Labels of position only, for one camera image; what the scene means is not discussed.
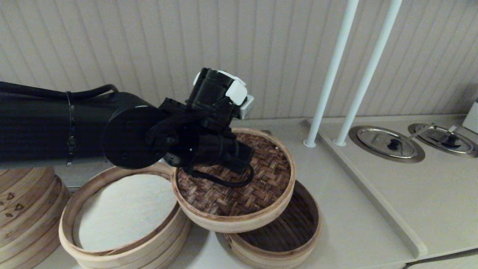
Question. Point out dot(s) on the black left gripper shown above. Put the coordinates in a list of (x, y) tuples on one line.
[(224, 153)]

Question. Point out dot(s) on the woven bamboo steamer lid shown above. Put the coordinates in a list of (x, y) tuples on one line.
[(261, 186)]

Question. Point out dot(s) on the orange and black left arm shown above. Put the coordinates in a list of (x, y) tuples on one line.
[(44, 127)]

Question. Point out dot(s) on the small bamboo steamer basket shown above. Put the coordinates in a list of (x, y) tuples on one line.
[(291, 231)]

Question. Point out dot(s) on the bamboo steamer basket with liner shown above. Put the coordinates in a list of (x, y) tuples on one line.
[(160, 243)]

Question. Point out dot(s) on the white metal pole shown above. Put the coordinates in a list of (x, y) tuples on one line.
[(368, 71), (330, 74)]

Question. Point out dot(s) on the tall stack of bamboo steamers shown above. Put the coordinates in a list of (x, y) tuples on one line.
[(26, 209)]

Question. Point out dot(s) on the white container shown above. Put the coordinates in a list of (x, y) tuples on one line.
[(472, 119)]

